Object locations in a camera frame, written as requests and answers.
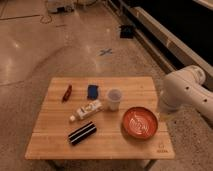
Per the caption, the black white striped eraser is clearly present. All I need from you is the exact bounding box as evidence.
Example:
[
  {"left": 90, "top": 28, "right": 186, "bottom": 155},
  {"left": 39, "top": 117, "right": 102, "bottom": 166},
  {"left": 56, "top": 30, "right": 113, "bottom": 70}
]
[{"left": 68, "top": 122, "right": 97, "bottom": 146}]

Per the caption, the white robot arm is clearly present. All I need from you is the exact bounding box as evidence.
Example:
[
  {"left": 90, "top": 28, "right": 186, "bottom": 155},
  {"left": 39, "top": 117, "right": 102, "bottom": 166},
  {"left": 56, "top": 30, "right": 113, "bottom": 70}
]
[{"left": 158, "top": 65, "right": 213, "bottom": 126}]

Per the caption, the translucent plastic cup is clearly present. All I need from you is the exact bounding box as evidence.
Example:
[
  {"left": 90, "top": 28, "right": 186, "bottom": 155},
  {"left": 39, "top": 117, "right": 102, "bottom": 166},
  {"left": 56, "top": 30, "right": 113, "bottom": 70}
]
[{"left": 106, "top": 89, "right": 122, "bottom": 111}]

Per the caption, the blue sponge block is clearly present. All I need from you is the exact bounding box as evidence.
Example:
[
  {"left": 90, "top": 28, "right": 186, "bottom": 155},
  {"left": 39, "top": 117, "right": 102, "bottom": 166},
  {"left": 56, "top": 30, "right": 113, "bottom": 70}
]
[{"left": 87, "top": 85, "right": 98, "bottom": 100}]

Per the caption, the white tube bottle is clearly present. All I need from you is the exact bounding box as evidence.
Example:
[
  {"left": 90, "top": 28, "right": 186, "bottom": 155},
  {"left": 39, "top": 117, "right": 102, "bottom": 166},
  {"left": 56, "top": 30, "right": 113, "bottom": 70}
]
[{"left": 69, "top": 100, "right": 102, "bottom": 122}]

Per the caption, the red brown small tool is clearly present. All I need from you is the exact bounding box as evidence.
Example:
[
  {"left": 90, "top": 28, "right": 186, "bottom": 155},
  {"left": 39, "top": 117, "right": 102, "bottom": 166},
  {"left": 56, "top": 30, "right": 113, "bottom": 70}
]
[{"left": 62, "top": 85, "right": 72, "bottom": 102}]

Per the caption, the wooden folding table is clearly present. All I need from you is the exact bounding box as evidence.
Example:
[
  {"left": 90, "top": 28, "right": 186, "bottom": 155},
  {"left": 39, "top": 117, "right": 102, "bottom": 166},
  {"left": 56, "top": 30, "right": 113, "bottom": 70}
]
[{"left": 25, "top": 77, "right": 175, "bottom": 160}]

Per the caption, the orange ridged bowl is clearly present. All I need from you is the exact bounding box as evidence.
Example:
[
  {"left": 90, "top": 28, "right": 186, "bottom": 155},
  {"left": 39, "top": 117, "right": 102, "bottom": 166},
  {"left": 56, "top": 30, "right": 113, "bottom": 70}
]
[{"left": 122, "top": 107, "right": 158, "bottom": 140}]

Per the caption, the black box on floor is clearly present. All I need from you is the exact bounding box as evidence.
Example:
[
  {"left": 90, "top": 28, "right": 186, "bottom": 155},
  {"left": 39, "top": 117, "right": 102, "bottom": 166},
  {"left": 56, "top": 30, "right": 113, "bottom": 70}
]
[{"left": 120, "top": 25, "right": 134, "bottom": 38}]

